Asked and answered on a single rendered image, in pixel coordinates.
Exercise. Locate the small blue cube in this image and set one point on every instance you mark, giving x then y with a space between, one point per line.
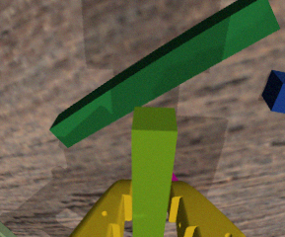
274 92

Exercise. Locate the magenta rod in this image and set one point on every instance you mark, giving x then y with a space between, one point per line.
174 178

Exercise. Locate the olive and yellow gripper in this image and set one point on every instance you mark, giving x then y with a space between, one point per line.
193 213

